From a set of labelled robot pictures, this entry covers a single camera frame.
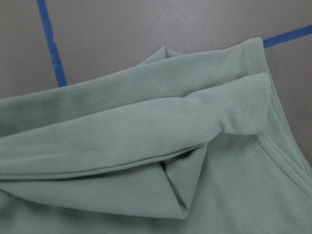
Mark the olive green long-sleeve shirt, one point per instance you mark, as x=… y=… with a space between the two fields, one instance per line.
x=179 y=144

